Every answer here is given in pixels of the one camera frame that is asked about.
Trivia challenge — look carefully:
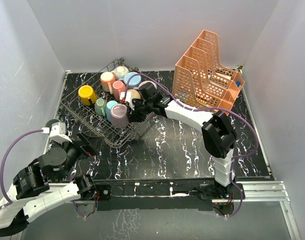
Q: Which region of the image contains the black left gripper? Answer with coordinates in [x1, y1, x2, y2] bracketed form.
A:
[56, 130, 105, 182]

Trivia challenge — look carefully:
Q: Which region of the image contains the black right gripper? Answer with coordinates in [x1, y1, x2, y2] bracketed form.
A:
[126, 99, 153, 123]

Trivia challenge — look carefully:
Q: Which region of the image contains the tan brown mug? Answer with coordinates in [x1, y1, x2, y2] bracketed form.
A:
[127, 89, 142, 100]

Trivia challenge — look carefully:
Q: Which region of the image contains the mauve pink mug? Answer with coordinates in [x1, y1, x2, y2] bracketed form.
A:
[110, 103, 129, 128]

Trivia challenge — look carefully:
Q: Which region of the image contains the lilac ceramic mug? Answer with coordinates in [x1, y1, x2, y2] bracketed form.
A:
[138, 80, 157, 91]

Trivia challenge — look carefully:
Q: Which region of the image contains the light blue textured mug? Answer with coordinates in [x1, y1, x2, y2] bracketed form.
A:
[123, 72, 142, 89]

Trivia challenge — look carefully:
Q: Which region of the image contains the blue mug cream inside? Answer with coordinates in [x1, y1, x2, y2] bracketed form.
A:
[105, 100, 118, 122]

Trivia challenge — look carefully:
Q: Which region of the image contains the pink mug white inside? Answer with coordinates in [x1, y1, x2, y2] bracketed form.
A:
[112, 80, 126, 100]

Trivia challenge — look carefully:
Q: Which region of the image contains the teal green cup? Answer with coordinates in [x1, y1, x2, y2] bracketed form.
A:
[94, 98, 107, 117]

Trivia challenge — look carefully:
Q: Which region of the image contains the white speckled ceramic mug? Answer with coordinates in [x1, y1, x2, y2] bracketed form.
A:
[112, 65, 129, 80]

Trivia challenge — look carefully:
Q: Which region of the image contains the cream pink speckled mug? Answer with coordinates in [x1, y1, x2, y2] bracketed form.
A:
[100, 71, 116, 94]

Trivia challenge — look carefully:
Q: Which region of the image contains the yellow mug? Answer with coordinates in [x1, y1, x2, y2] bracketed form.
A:
[78, 85, 97, 106]

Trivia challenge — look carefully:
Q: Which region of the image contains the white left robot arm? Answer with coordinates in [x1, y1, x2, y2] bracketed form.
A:
[0, 132, 100, 238]

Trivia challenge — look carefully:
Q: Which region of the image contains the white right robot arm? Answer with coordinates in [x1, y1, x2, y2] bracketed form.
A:
[127, 82, 244, 201]

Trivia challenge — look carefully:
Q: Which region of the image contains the grey green mug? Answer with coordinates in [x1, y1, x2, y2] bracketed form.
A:
[45, 118, 60, 129]

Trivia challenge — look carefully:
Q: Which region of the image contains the peach plastic file organizer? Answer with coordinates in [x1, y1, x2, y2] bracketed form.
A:
[172, 29, 245, 110]

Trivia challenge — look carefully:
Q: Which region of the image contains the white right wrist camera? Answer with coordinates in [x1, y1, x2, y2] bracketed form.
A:
[119, 91, 135, 110]

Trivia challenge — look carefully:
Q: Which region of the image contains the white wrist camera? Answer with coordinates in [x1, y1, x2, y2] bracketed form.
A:
[119, 91, 135, 110]
[41, 122, 73, 144]

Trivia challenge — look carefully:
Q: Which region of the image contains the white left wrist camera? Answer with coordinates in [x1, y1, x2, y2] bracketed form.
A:
[41, 122, 73, 144]

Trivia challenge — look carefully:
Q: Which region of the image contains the grey wire dish rack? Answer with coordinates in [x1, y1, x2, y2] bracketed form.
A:
[58, 58, 170, 148]

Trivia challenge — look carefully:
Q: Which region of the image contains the aluminium frame rail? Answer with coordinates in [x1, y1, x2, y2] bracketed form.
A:
[9, 180, 302, 240]

